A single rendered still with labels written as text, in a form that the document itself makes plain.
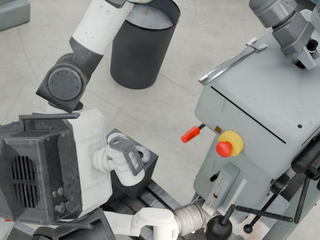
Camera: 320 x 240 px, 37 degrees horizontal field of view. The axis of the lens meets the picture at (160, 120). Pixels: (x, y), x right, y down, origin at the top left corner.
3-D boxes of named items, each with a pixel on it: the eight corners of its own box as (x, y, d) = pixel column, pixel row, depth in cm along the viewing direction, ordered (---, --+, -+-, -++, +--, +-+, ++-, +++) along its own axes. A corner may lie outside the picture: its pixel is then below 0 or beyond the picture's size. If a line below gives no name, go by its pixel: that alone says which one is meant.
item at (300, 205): (296, 225, 122) (299, 223, 121) (292, 223, 122) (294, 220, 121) (309, 178, 134) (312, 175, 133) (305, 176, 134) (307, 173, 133)
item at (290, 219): (234, 211, 121) (236, 208, 120) (234, 206, 122) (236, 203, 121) (297, 225, 122) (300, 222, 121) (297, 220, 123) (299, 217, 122)
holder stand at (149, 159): (134, 200, 196) (143, 172, 181) (92, 171, 201) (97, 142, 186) (150, 182, 203) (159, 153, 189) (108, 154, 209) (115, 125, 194)
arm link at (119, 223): (133, 237, 156) (76, 231, 159) (135, 206, 156) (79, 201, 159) (126, 245, 146) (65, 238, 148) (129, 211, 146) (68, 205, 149)
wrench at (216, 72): (207, 89, 102) (208, 86, 101) (194, 78, 103) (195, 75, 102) (266, 47, 116) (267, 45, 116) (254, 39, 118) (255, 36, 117)
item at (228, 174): (211, 216, 146) (233, 177, 131) (201, 207, 148) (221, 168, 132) (218, 208, 149) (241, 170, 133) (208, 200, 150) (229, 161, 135)
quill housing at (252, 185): (236, 232, 148) (275, 173, 125) (186, 188, 155) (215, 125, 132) (268, 198, 159) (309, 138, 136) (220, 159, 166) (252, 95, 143)
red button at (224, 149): (225, 162, 109) (230, 152, 106) (211, 151, 110) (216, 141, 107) (233, 155, 111) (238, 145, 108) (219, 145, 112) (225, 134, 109)
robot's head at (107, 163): (108, 185, 121) (138, 186, 117) (93, 155, 116) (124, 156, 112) (119, 166, 126) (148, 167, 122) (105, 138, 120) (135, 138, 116)
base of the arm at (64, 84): (31, 111, 111) (79, 120, 113) (38, 58, 108) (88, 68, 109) (44, 95, 126) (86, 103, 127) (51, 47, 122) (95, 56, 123)
